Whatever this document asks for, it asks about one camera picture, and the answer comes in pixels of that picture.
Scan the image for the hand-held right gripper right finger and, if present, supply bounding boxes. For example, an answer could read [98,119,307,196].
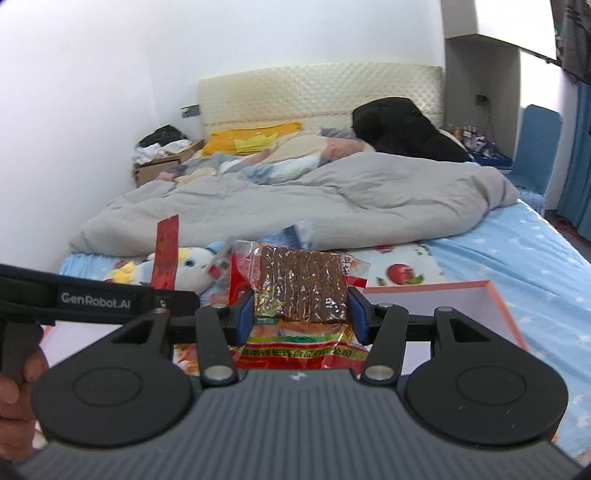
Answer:
[347,286,490,385]

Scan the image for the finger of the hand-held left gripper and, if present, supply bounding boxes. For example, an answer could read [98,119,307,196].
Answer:
[154,291,202,319]

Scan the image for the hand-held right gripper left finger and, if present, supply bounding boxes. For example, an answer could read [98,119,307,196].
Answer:
[111,288,256,387]

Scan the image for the red foil snack packet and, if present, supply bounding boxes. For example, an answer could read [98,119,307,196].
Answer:
[154,215,181,292]

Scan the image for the orange snack packet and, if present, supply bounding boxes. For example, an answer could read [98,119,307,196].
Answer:
[173,344,201,377]

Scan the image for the brown bars snack packet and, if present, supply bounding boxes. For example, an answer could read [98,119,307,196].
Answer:
[229,240,371,371]

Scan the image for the deep pink box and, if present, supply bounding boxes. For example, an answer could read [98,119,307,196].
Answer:
[364,280,531,367]

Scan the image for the person's left hand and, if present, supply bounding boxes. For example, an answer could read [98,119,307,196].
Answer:
[0,345,49,462]

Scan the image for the white blue plush toy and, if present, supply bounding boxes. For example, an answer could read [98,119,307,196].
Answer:
[104,247,232,296]

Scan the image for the blue tissue pack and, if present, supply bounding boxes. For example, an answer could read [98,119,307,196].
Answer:
[279,223,308,252]

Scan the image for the grey duvet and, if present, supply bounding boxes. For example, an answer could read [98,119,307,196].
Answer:
[69,150,520,257]

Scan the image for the cardboard box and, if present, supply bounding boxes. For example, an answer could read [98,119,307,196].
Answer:
[132,139,205,188]

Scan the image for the pile of clothes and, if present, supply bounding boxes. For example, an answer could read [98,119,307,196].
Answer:
[134,124,192,163]

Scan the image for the yellow pillow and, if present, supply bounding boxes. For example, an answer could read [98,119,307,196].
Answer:
[202,121,304,157]

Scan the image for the pastel patterned quilt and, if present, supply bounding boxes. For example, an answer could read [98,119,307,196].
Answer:
[173,127,377,186]

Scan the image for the blue star bed sheet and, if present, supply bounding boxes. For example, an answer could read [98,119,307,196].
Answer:
[413,198,591,416]

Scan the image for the black jacket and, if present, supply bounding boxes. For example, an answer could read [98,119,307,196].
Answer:
[352,97,472,163]

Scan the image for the blue nightstand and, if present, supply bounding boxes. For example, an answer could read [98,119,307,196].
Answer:
[470,151,514,173]

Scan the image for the row of small bottles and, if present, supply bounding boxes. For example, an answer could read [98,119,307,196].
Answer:
[444,123,500,154]

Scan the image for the red slipper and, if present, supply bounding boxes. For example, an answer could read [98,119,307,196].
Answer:
[554,217,583,239]

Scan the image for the cream quilted headboard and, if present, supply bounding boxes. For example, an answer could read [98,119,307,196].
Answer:
[198,63,445,139]

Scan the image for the blue chair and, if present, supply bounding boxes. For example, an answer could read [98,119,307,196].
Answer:
[507,104,563,204]

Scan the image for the blue curtain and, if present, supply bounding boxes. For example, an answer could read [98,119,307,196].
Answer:
[556,82,591,241]

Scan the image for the dark hanging clothes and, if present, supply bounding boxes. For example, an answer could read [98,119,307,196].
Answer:
[551,0,591,85]

